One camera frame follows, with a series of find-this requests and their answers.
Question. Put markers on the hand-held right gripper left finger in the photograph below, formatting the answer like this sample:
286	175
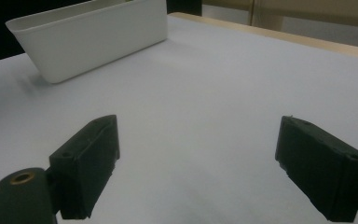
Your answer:
84	165

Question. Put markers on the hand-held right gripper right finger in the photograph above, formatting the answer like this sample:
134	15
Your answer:
320	165

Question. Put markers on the white plastic bin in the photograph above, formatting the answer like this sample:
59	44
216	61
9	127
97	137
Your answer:
90	43

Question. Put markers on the light wooden table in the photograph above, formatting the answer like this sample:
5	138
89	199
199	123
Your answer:
292	36

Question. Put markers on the light wooden desk frame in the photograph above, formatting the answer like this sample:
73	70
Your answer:
267	14

